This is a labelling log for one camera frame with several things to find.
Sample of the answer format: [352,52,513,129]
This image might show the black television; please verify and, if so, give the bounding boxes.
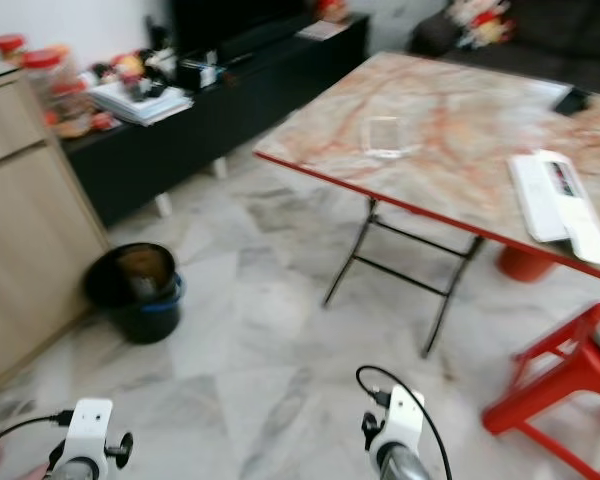
[169,0,317,63]

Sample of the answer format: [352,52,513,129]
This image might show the small red lid jar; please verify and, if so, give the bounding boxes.
[0,32,30,62]

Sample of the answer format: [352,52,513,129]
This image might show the long white printed box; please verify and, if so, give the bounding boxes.
[507,149,600,267]

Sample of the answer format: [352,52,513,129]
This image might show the clear plastic container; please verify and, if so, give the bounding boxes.
[364,114,410,162]

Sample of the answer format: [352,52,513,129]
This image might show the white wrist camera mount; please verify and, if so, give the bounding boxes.
[64,397,114,472]
[379,387,427,461]

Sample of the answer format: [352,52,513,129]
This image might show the black folding table legs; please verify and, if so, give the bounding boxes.
[321,196,487,360]

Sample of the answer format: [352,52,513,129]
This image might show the light wooden cabinet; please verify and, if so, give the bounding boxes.
[0,58,104,398]

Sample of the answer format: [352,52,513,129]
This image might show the round red stool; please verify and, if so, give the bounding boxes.
[497,244,557,284]

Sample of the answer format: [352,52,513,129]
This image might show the white paper stack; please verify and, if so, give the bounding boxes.
[89,77,197,128]

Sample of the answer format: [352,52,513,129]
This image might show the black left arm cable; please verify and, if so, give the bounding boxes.
[0,409,77,453]

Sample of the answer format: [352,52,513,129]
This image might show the black phone stand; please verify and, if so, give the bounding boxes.
[554,87,592,116]

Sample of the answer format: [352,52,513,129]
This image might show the large red lid plastic jar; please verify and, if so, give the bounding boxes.
[24,44,98,142]

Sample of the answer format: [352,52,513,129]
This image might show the red plastic stool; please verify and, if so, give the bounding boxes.
[482,299,600,480]

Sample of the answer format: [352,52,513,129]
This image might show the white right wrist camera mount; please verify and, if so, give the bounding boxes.
[379,387,427,461]

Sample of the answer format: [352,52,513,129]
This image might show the colourful figurine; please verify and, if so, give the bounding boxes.
[109,51,152,102]

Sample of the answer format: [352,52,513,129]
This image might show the dark sofa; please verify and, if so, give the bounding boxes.
[408,0,600,98]

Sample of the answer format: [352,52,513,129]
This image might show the black rubbish bin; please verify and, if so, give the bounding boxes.
[84,242,187,347]

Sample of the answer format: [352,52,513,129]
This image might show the colourful plush decoration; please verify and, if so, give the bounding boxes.
[444,0,517,50]

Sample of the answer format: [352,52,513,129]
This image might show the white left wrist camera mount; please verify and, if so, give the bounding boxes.
[64,397,114,472]

